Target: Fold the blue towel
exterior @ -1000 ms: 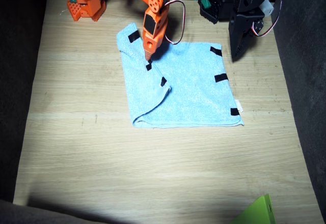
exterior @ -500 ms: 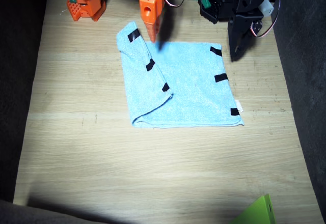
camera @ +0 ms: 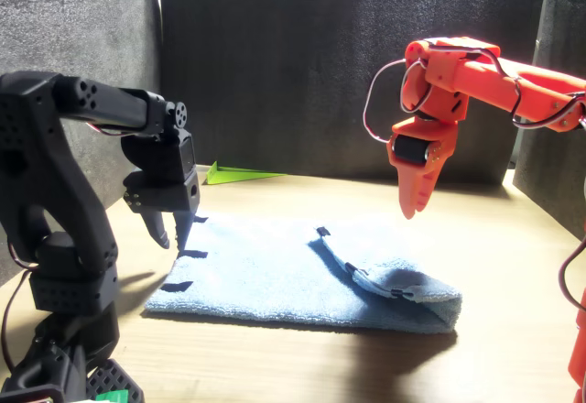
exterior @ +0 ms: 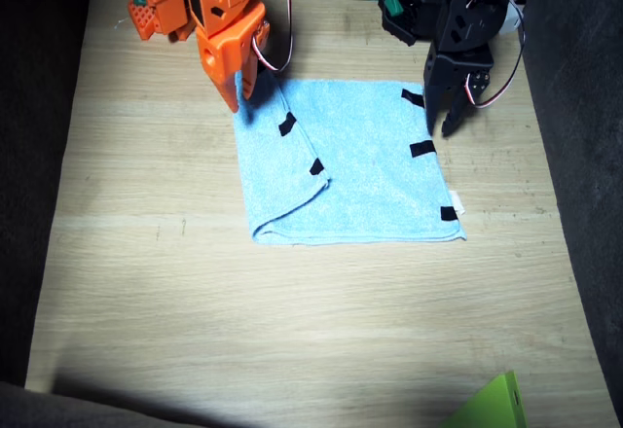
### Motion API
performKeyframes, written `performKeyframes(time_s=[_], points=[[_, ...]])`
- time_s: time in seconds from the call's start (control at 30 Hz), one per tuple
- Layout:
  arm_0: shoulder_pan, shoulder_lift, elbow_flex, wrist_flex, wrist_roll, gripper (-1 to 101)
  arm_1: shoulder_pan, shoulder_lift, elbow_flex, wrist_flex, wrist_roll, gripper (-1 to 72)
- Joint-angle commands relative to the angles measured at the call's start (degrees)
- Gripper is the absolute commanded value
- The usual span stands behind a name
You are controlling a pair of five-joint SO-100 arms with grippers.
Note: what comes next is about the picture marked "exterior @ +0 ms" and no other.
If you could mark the white power adapter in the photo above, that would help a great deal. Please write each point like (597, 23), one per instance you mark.
(511, 19)

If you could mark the light blue towel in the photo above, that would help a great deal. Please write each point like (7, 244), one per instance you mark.
(370, 180)

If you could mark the grey felt side panel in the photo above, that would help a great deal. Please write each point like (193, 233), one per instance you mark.
(584, 155)

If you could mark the green plastic wedge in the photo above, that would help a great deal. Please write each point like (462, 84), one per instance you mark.
(496, 403)

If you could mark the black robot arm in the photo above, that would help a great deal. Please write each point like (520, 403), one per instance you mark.
(467, 14)

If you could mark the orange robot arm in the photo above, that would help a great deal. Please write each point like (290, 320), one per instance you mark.
(165, 5)

